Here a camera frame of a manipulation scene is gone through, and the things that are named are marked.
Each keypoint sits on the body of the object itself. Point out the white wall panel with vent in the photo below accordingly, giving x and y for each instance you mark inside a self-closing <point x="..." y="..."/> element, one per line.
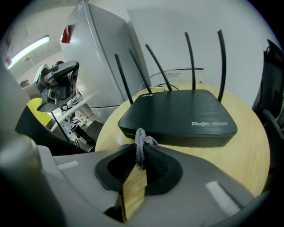
<point x="184" y="75"/>

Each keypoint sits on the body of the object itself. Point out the red paper decoration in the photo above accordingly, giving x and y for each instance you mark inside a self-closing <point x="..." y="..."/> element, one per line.
<point x="67" y="34"/>

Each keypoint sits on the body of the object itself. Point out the black silver cylinder tool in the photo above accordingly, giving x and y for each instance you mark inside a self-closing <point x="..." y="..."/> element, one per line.
<point x="81" y="133"/>

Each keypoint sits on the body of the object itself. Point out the long ceiling light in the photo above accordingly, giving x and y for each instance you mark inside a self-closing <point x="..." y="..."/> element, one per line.
<point x="28" y="49"/>

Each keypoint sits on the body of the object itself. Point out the grey cloth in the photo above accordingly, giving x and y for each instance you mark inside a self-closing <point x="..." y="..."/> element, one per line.
<point x="140" y="146"/>

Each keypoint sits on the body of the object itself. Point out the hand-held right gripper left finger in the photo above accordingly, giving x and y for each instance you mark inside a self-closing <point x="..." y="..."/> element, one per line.
<point x="88" y="188"/>

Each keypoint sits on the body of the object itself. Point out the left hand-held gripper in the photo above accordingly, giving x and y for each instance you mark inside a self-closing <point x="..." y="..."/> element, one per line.
<point x="51" y="95"/>

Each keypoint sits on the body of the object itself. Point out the black office chair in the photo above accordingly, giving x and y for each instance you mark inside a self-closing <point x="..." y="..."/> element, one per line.
<point x="273" y="88"/>

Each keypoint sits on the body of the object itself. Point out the black router with antennas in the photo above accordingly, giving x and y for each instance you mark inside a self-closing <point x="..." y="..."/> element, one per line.
<point x="177" y="115"/>

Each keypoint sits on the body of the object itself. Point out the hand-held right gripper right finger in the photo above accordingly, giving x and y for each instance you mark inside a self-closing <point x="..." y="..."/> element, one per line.
<point x="188" y="188"/>

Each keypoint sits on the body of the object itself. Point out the silver refrigerator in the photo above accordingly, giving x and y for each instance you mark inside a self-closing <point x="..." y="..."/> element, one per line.
<point x="99" y="55"/>

